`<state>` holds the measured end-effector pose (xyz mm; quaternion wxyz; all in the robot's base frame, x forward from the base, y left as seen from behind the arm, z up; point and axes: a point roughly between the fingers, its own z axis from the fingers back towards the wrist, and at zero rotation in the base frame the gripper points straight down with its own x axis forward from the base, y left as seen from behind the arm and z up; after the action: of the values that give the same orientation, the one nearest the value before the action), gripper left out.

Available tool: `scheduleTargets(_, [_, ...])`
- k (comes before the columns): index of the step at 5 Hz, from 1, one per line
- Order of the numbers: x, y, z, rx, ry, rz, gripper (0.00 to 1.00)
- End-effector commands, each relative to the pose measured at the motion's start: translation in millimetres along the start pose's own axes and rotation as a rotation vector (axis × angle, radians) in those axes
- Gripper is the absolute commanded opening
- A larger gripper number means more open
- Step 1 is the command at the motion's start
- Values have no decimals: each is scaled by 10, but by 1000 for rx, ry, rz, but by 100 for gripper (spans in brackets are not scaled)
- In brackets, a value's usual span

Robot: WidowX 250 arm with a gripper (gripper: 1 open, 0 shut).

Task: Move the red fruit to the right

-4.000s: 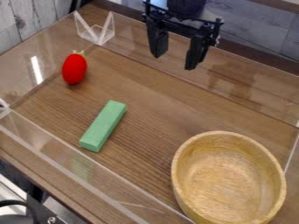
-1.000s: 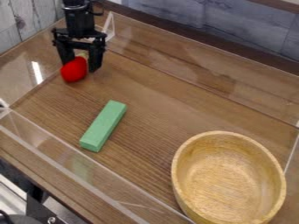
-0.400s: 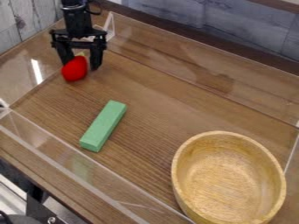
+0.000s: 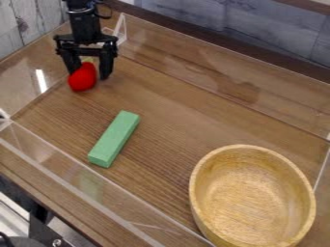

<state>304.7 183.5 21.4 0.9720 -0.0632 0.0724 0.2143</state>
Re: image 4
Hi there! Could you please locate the clear acrylic enclosure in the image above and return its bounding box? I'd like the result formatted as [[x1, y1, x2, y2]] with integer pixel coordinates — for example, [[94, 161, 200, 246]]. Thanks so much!
[[0, 14, 330, 247]]

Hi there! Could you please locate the black metal table frame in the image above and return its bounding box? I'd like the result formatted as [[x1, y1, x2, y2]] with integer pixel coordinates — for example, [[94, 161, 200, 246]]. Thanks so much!
[[0, 176, 71, 247]]

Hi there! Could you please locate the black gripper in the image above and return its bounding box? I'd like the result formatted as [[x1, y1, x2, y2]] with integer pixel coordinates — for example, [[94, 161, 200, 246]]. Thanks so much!
[[53, 34, 119, 80]]

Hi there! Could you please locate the green rectangular block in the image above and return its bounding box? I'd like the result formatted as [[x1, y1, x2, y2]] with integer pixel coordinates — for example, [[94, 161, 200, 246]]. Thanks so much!
[[88, 111, 140, 168]]

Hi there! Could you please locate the red strawberry toy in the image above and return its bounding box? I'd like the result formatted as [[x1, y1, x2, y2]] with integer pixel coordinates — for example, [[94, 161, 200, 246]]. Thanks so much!
[[67, 57, 96, 92]]

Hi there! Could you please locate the wooden bowl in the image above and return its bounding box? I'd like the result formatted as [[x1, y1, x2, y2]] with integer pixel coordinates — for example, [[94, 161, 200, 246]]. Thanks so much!
[[188, 145, 315, 247]]

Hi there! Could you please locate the black cable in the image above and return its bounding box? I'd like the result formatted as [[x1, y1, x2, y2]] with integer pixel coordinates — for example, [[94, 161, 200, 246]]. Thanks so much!
[[0, 231, 19, 247]]

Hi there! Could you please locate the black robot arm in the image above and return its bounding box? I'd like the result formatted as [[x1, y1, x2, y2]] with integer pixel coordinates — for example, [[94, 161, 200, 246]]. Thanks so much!
[[53, 0, 119, 80]]

